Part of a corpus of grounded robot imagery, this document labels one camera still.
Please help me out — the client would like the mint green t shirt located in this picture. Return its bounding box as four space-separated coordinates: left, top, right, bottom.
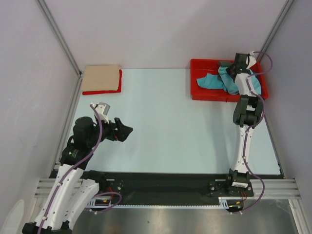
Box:
218 66 262 95

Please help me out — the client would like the red plastic bin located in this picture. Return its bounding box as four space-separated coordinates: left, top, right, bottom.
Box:
190 58 269 103

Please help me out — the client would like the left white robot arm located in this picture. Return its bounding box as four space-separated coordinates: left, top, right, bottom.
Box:
22 117 133 234

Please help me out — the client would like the folded red t shirt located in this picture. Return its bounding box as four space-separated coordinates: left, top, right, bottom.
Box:
82 69 122 96

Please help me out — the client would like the purple cable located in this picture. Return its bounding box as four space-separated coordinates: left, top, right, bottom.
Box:
36 103 122 234
228 50 273 215

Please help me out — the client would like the right aluminium frame post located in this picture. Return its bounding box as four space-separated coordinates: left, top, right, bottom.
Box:
260 0 296 53

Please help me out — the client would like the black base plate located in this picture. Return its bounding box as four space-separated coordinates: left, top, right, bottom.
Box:
102 172 254 206

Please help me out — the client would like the left aluminium frame post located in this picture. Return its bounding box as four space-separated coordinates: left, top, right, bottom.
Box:
36 0 82 77

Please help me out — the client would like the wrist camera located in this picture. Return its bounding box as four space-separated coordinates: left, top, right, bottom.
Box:
246 51 257 69
90 102 110 123

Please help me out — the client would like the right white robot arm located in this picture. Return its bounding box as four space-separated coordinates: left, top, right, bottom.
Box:
216 53 264 196

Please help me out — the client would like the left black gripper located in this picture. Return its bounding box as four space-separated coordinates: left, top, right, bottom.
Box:
88 115 133 147

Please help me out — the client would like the right white cable duct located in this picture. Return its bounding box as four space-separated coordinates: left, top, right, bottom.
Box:
218 196 245 210

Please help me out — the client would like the white cable duct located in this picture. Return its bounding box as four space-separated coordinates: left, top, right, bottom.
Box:
218 196 245 210
86 198 223 210

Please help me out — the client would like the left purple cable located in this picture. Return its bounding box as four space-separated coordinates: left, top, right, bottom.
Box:
36 103 122 234

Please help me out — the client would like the blue t shirt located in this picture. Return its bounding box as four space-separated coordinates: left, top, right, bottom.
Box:
196 74 226 90

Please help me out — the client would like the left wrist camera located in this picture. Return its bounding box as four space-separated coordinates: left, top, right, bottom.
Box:
90 102 110 123

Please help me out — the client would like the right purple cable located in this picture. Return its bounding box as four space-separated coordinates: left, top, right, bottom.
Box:
228 50 273 215

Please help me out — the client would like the folded beige t shirt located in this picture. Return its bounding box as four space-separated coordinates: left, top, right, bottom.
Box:
81 64 121 92

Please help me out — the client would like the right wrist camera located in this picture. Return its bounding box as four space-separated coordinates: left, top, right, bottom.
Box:
246 51 257 69

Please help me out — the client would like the left white cable duct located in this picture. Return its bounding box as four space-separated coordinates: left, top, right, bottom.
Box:
86 198 223 210

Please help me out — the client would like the aluminium front rail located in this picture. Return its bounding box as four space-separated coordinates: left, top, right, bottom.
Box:
34 178 301 199

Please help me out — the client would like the aluminium frame post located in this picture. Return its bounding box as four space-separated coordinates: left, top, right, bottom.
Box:
36 0 82 77
260 0 296 53

